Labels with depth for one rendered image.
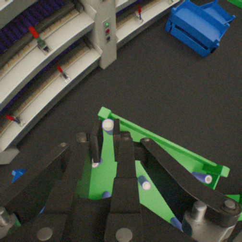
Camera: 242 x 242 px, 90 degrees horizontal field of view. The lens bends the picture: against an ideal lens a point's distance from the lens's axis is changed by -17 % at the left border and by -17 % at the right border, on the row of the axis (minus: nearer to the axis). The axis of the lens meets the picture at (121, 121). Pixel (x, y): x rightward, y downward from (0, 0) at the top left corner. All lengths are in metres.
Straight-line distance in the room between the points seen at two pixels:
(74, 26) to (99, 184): 0.46
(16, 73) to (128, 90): 0.49
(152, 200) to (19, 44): 0.55
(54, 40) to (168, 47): 0.63
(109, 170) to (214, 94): 0.71
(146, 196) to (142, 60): 0.66
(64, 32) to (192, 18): 0.76
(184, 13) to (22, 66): 0.91
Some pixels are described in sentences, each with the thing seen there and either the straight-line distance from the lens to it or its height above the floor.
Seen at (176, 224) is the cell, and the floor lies 0.36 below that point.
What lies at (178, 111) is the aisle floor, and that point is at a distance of 0.75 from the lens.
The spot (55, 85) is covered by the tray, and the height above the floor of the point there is 0.13.
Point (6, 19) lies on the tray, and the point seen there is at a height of 0.49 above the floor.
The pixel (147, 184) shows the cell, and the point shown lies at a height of 0.39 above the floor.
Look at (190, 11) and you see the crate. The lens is 1.08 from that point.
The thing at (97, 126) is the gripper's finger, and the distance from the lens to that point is 0.18.
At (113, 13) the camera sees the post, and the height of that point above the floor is 0.30.
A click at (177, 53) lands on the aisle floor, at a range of 0.91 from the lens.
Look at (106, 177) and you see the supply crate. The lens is 0.35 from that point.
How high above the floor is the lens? 0.67
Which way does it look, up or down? 79 degrees down
